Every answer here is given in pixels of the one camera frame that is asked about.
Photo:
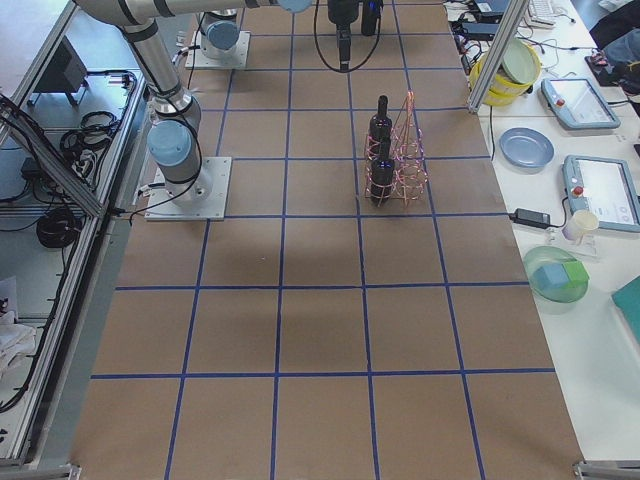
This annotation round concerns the dark wine bottle in rack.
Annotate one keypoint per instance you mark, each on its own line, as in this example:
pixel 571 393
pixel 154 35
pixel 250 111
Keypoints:
pixel 380 125

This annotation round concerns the dark glass wine bottle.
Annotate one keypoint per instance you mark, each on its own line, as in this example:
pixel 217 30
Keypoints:
pixel 370 15

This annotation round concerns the teach pendant far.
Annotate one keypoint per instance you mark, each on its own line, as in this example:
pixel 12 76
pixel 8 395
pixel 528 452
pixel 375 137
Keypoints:
pixel 578 104

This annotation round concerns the aluminium frame post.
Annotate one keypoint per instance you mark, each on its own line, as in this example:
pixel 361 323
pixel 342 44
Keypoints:
pixel 506 31

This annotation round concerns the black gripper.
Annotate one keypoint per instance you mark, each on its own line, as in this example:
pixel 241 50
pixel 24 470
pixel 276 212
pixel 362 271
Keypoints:
pixel 340 12

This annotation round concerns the green foam cube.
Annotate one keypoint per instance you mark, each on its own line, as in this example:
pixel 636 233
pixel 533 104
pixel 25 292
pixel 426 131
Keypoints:
pixel 576 273

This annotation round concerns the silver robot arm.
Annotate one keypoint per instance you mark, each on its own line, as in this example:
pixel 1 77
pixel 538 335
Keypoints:
pixel 225 21
pixel 172 140

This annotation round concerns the white paper cup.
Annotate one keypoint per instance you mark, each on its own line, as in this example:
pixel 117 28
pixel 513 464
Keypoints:
pixel 581 223

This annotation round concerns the black power brick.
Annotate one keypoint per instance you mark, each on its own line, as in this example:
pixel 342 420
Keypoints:
pixel 530 218

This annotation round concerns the blue plate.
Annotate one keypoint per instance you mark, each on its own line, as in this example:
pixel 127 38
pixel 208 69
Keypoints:
pixel 526 148

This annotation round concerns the blue foam cube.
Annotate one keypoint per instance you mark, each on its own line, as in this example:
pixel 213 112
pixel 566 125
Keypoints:
pixel 550 276

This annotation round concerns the teach pendant near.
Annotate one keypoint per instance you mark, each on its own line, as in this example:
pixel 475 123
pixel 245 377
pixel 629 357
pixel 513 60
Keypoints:
pixel 604 187

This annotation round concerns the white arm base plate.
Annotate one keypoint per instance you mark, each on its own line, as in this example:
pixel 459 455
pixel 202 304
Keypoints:
pixel 206 199
pixel 220 51

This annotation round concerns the copper wire wine rack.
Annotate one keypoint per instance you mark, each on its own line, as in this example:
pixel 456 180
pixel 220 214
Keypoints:
pixel 407 150

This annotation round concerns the teach pendant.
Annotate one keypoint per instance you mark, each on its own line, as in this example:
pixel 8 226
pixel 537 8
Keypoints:
pixel 604 187
pixel 578 104

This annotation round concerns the light green plate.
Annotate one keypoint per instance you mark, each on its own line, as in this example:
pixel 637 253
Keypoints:
pixel 518 63

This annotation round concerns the green translucent bowl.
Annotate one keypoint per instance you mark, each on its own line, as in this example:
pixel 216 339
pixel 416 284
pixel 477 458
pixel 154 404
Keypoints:
pixel 541 255

